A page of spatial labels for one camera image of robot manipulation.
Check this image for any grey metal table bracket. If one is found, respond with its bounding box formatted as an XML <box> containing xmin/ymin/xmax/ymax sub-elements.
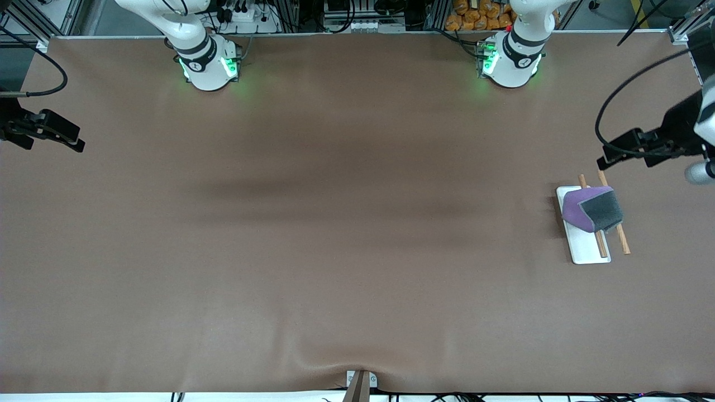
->
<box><xmin>342</xmin><ymin>370</ymin><xmax>378</xmax><ymax>402</ymax></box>

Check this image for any white power strip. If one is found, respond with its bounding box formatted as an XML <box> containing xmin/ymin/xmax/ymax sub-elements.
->
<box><xmin>219</xmin><ymin>0</ymin><xmax>281</xmax><ymax>34</ymax></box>

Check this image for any purple and grey towel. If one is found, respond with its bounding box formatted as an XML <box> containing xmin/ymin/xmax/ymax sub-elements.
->
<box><xmin>561</xmin><ymin>185</ymin><xmax>624</xmax><ymax>234</ymax></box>

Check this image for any white connector block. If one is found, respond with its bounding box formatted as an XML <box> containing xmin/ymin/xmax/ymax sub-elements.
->
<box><xmin>350</xmin><ymin>19</ymin><xmax>407</xmax><ymax>35</ymax></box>

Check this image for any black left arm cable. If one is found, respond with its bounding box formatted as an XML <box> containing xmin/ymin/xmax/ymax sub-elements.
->
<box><xmin>594</xmin><ymin>47</ymin><xmax>697</xmax><ymax>159</ymax></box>

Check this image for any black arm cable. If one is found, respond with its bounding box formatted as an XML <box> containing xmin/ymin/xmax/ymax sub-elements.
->
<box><xmin>0</xmin><ymin>25</ymin><xmax>69</xmax><ymax>99</ymax></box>
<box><xmin>594</xmin><ymin>47</ymin><xmax>697</xmax><ymax>159</ymax></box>

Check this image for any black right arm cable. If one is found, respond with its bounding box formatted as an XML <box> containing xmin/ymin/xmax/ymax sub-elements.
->
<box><xmin>0</xmin><ymin>25</ymin><xmax>69</xmax><ymax>99</ymax></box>

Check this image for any bag of orange items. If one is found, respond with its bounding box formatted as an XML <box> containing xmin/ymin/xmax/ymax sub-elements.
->
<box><xmin>445</xmin><ymin>0</ymin><xmax>518</xmax><ymax>32</ymax></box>

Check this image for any white rack with wooden rods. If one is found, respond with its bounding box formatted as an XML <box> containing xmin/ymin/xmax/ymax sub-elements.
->
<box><xmin>556</xmin><ymin>170</ymin><xmax>631</xmax><ymax>265</ymax></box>

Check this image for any aluminium frame post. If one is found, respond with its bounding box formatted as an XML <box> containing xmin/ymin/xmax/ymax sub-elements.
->
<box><xmin>668</xmin><ymin>0</ymin><xmax>715</xmax><ymax>46</ymax></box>
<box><xmin>0</xmin><ymin>0</ymin><xmax>85</xmax><ymax>54</ymax></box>

